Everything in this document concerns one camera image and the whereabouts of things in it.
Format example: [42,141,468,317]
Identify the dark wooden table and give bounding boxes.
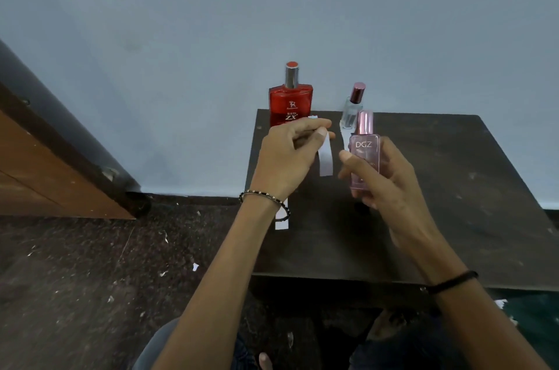
[244,109,559,310]

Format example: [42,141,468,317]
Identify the white paper strip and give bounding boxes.
[308,115,334,177]
[274,198,290,231]

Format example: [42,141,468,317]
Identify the black wrist band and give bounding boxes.
[424,270,479,296]

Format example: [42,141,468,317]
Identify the dark door frame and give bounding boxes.
[0,38,152,218]

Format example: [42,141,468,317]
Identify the person's left forearm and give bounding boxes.
[151,195,290,370]

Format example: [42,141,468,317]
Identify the scattered white paper scraps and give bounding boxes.
[24,208,298,350]

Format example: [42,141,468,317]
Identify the person's right forearm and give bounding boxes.
[391,230,552,370]

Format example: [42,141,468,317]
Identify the black gold beaded bracelet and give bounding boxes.
[238,190,291,223]

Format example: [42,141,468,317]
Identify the pink perfume bottle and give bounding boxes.
[348,110,381,191]

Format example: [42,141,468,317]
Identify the person's right hand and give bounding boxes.
[338,136,443,252]

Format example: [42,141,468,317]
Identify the clear bottle with pink cap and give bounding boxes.
[339,82,367,132]

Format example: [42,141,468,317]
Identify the red perfume bottle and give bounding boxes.
[268,61,314,127]

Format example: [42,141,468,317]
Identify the person's left hand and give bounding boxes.
[250,117,337,203]

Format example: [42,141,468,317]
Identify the brown wooden door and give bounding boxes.
[0,108,137,221]

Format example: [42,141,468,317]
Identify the dark green sheet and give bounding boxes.
[493,290,559,370]

